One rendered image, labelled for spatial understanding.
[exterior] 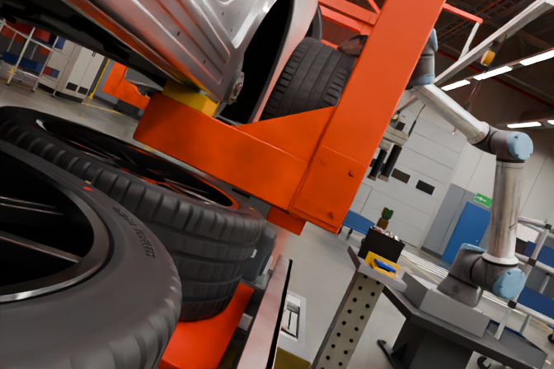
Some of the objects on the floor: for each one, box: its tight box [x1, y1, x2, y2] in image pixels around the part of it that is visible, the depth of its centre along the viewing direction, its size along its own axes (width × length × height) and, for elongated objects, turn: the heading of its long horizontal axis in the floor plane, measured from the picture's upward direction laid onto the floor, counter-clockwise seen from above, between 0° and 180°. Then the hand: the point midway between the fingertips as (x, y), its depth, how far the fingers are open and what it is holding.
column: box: [313, 269, 385, 369], centre depth 175 cm, size 10×10×42 cm
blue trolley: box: [337, 180, 375, 245], centre depth 783 cm, size 104×67×96 cm, turn 93°
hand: (340, 48), depth 188 cm, fingers closed, pressing on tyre
